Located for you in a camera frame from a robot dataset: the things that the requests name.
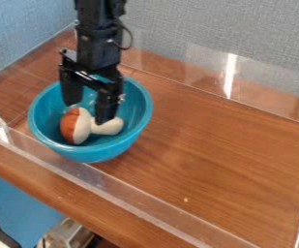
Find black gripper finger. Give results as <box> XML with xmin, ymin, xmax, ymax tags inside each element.
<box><xmin>58</xmin><ymin>67</ymin><xmax>82</xmax><ymax>106</ymax></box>
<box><xmin>94</xmin><ymin>88</ymin><xmax>121</xmax><ymax>125</ymax></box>

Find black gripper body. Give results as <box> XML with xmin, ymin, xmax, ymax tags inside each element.
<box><xmin>58</xmin><ymin>25</ymin><xmax>122</xmax><ymax>92</ymax></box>

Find brown and white toy mushroom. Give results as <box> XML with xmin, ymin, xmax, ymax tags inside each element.
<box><xmin>60</xmin><ymin>108</ymin><xmax>124</xmax><ymax>144</ymax></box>

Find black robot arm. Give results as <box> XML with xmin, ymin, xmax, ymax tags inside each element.
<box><xmin>58</xmin><ymin>0</ymin><xmax>125</xmax><ymax>125</ymax></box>

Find blue bowl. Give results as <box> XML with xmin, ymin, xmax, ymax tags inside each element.
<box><xmin>26</xmin><ymin>77</ymin><xmax>152</xmax><ymax>163</ymax></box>

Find clear acrylic front barrier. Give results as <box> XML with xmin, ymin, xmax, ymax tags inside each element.
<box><xmin>0</xmin><ymin>117</ymin><xmax>257</xmax><ymax>248</ymax></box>

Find clear acrylic barrier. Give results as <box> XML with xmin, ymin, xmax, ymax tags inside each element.
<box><xmin>121</xmin><ymin>44</ymin><xmax>299</xmax><ymax>122</ymax></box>
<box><xmin>0</xmin><ymin>117</ymin><xmax>257</xmax><ymax>248</ymax></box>

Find clear acrylic back barrier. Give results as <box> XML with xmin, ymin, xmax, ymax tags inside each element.
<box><xmin>121</xmin><ymin>44</ymin><xmax>299</xmax><ymax>122</ymax></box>

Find white box under table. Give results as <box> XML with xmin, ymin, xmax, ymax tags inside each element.
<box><xmin>34</xmin><ymin>218</ymin><xmax>94</xmax><ymax>248</ymax></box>

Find black cable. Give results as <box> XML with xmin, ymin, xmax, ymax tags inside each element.
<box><xmin>109</xmin><ymin>22</ymin><xmax>133</xmax><ymax>51</ymax></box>

